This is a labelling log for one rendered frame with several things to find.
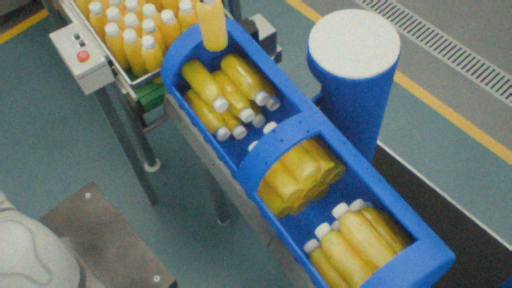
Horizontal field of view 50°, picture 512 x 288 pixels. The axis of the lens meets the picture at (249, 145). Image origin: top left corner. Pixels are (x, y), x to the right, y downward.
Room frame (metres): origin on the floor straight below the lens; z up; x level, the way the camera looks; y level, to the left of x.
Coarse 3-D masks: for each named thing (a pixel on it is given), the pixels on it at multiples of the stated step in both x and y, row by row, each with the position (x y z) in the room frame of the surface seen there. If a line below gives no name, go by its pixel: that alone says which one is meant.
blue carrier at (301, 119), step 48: (192, 48) 0.99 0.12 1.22; (240, 48) 1.12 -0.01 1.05; (288, 96) 0.80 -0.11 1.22; (240, 144) 0.83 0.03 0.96; (288, 144) 0.65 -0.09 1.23; (336, 144) 0.65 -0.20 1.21; (336, 192) 0.63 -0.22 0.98; (384, 192) 0.51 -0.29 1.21; (288, 240) 0.46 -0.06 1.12; (432, 240) 0.39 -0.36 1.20
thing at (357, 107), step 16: (400, 48) 1.07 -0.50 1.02; (320, 80) 1.02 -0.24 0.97; (336, 80) 0.99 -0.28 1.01; (352, 80) 0.97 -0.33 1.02; (368, 80) 0.97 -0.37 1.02; (384, 80) 0.98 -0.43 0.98; (320, 96) 1.22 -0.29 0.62; (336, 96) 0.98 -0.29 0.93; (352, 96) 0.97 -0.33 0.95; (368, 96) 0.97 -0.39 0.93; (384, 96) 1.00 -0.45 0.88; (336, 112) 0.98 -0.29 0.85; (352, 112) 0.97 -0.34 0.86; (368, 112) 0.97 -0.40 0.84; (352, 128) 0.97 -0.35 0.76; (368, 128) 0.97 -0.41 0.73; (352, 144) 0.96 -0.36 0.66; (368, 144) 0.98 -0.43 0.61; (368, 160) 1.00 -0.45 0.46
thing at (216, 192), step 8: (200, 160) 1.03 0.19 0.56; (208, 176) 1.00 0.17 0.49; (208, 184) 1.02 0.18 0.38; (216, 184) 1.01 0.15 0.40; (216, 192) 1.00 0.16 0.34; (216, 200) 1.00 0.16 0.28; (224, 200) 1.01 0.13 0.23; (216, 208) 1.01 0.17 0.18; (224, 208) 1.01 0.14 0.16; (224, 216) 1.01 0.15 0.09; (224, 224) 1.00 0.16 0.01
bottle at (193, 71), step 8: (184, 64) 1.03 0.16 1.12; (192, 64) 1.02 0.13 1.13; (200, 64) 1.02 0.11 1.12; (184, 72) 1.01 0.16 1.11; (192, 72) 0.99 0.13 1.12; (200, 72) 0.99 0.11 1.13; (208, 72) 0.99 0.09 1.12; (192, 80) 0.97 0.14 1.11; (200, 80) 0.96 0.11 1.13; (208, 80) 0.95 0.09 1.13; (192, 88) 0.96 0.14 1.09; (200, 88) 0.94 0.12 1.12; (208, 88) 0.93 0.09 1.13; (216, 88) 0.93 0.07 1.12; (200, 96) 0.92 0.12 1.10; (208, 96) 0.91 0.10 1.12; (216, 96) 0.90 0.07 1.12; (208, 104) 0.90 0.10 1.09
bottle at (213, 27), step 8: (216, 0) 0.98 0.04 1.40; (200, 8) 0.97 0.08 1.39; (208, 8) 0.96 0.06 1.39; (216, 8) 0.96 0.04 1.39; (200, 16) 0.96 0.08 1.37; (208, 16) 0.95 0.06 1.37; (216, 16) 0.95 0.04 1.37; (224, 16) 0.97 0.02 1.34; (200, 24) 0.97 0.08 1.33; (208, 24) 0.95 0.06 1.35; (216, 24) 0.95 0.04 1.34; (224, 24) 0.97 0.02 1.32; (208, 32) 0.95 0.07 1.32; (216, 32) 0.95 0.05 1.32; (224, 32) 0.96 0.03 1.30; (208, 40) 0.95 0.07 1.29; (216, 40) 0.95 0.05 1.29; (224, 40) 0.96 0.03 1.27; (208, 48) 0.95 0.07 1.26; (216, 48) 0.95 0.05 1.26
